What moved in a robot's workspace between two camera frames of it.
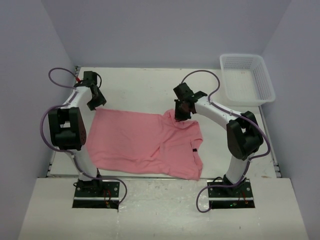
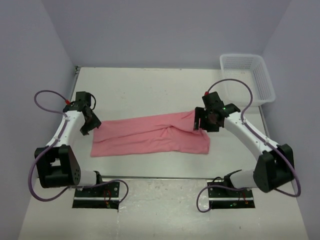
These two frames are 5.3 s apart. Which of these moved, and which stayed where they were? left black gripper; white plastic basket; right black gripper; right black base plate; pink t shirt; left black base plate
Moved: left black gripper; right black gripper; pink t shirt
Stayed: white plastic basket; left black base plate; right black base plate
